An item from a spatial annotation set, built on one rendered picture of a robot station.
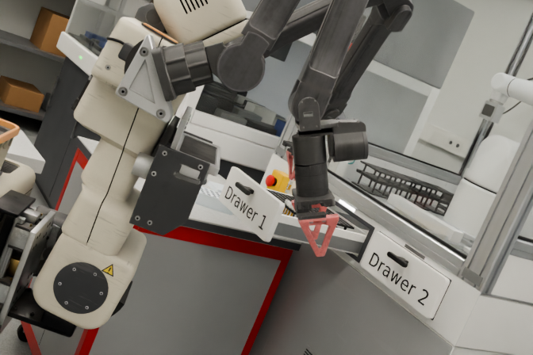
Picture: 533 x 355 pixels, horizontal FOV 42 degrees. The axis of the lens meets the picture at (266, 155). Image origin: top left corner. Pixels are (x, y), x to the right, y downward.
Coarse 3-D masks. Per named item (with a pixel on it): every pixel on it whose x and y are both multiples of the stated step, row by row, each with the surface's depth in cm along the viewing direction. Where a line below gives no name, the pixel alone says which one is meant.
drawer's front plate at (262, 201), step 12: (228, 180) 202; (240, 180) 197; (252, 180) 193; (228, 192) 200; (240, 192) 195; (264, 192) 186; (228, 204) 199; (240, 204) 194; (252, 204) 189; (264, 204) 184; (276, 204) 180; (240, 216) 192; (252, 216) 187; (276, 216) 179; (252, 228) 186; (264, 228) 182; (264, 240) 180
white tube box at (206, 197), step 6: (204, 192) 215; (210, 192) 219; (216, 192) 222; (198, 198) 213; (204, 198) 213; (210, 198) 214; (216, 198) 214; (204, 204) 214; (210, 204) 214; (216, 204) 215; (222, 204) 215; (216, 210) 215; (222, 210) 216; (228, 210) 216
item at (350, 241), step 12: (288, 216) 184; (276, 228) 183; (288, 228) 185; (300, 228) 187; (312, 228) 189; (324, 228) 191; (336, 228) 193; (348, 228) 208; (300, 240) 188; (336, 240) 194; (348, 240) 196; (360, 240) 199; (348, 252) 198
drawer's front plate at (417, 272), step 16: (384, 240) 191; (368, 256) 194; (384, 256) 189; (400, 256) 184; (368, 272) 193; (384, 272) 188; (400, 272) 183; (416, 272) 179; (432, 272) 174; (400, 288) 182; (416, 288) 177; (432, 288) 173; (416, 304) 176; (432, 304) 172
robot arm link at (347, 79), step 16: (384, 16) 159; (400, 16) 155; (368, 32) 164; (384, 32) 163; (352, 48) 170; (368, 48) 167; (352, 64) 171; (368, 64) 173; (352, 80) 176; (336, 96) 180
